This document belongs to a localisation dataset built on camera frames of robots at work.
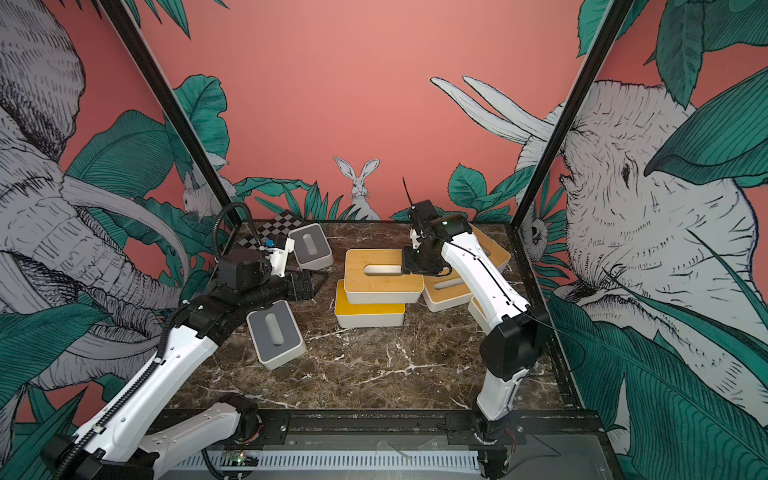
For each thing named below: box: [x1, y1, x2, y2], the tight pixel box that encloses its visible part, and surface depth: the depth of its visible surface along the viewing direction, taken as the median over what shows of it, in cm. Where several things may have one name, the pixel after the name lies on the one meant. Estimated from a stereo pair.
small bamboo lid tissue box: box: [422, 268, 473, 312], surface depth 95 cm
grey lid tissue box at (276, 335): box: [246, 299, 307, 370], surface depth 85 cm
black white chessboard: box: [238, 210, 304, 250], surface depth 117 cm
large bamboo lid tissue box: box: [343, 249, 425, 304], surface depth 80 cm
